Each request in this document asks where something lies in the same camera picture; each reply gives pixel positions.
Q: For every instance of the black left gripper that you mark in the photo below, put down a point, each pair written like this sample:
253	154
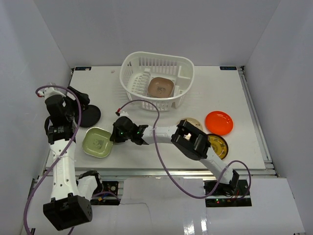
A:
79	98

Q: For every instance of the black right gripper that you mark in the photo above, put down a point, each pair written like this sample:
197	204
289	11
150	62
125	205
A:
115	137

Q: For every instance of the black round plate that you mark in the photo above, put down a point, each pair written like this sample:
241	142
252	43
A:
90	116

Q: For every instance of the green square panda plate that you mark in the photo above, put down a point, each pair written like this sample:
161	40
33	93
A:
97	142

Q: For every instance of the tan square panda plate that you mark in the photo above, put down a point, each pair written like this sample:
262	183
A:
160	87

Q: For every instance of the orange round plate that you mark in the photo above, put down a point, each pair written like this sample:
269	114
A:
218	122

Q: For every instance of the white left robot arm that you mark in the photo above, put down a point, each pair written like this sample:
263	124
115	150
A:
69	204

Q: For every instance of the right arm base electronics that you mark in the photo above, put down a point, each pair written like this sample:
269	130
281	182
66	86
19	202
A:
226	199

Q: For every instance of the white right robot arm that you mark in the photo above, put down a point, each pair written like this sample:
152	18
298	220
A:
197	148

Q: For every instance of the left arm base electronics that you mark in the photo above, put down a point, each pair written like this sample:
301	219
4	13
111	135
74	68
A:
108	198

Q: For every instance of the left blue corner label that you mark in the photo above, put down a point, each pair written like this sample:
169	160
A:
82	68

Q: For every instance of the blue corner label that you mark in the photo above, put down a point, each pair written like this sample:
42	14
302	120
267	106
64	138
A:
82	68
228	68

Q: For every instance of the white plastic dish basket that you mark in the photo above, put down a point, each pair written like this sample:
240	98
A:
139	68

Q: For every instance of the beige round calligraphy plate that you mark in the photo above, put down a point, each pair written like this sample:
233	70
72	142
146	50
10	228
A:
195	123

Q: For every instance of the brown yellow round plate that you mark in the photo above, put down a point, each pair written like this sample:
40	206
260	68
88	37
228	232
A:
219	145

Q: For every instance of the right blue corner label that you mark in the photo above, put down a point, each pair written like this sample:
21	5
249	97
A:
228	68

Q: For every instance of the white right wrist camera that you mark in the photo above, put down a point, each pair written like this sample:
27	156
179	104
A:
121	113

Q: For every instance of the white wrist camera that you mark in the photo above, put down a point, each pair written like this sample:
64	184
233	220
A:
49	91
121	113

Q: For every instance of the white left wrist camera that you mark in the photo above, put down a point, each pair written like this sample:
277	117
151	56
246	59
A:
49	91

